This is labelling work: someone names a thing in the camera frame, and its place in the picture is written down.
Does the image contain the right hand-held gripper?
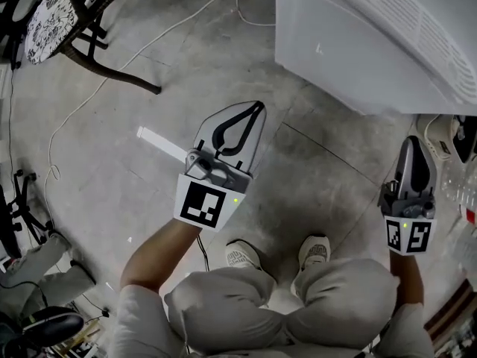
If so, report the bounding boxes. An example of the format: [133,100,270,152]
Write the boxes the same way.
[377,135,438,257]

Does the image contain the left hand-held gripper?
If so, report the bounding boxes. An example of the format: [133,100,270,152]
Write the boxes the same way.
[173,100,268,233]

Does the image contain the person's left forearm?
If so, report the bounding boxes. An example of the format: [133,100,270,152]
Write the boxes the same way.
[119,215,205,295]

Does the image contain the person's right forearm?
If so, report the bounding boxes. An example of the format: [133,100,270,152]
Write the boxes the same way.
[388,248,426,307]

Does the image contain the white power strip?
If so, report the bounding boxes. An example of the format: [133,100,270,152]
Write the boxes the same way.
[415,113,454,160]

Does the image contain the clear plastic bottles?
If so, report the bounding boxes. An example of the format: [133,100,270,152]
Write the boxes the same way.
[439,157,477,210]

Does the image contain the black bag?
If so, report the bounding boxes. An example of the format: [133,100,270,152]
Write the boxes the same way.
[451,114,477,164]

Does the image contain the white flat strip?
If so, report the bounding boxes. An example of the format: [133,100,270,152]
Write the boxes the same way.
[136,125,188,162]

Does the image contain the person's left white shoe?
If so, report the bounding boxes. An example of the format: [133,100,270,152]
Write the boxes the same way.
[224,239,264,272]

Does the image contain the person's white shoe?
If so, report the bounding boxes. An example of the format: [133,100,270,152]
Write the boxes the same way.
[224,239,264,272]
[297,233,332,272]

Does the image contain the person's right white shoe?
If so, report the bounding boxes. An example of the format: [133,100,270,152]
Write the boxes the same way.
[297,233,332,272]

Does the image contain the striped brown rug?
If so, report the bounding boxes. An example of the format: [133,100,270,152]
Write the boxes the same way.
[423,277,477,358]

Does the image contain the person's right leg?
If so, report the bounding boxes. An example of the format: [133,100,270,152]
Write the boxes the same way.
[285,257,400,351]

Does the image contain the person's leg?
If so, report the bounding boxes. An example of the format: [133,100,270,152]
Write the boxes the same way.
[0,231,98,315]
[162,266,290,358]
[285,257,400,351]

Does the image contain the dark wicker chair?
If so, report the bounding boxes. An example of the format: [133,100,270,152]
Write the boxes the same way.
[61,0,163,96]

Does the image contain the person's left leg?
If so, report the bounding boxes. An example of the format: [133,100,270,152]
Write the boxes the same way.
[162,266,290,358]

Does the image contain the black white patterned cushion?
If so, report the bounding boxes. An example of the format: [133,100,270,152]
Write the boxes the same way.
[23,0,89,66]

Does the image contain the black office chair base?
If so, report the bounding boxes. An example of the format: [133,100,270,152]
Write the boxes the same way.
[0,169,55,259]

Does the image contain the black rounded seat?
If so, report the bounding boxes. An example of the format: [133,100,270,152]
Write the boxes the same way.
[20,305,86,348]

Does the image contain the short white cable loop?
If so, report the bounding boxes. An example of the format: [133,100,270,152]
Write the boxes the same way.
[234,0,277,28]

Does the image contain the long white cable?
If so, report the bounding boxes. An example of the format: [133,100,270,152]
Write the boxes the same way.
[43,0,277,238]

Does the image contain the black cable on floor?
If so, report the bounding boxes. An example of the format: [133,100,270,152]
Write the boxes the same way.
[195,233,210,272]

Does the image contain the thin black cable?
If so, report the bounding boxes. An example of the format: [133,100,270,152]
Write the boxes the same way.
[6,63,22,173]

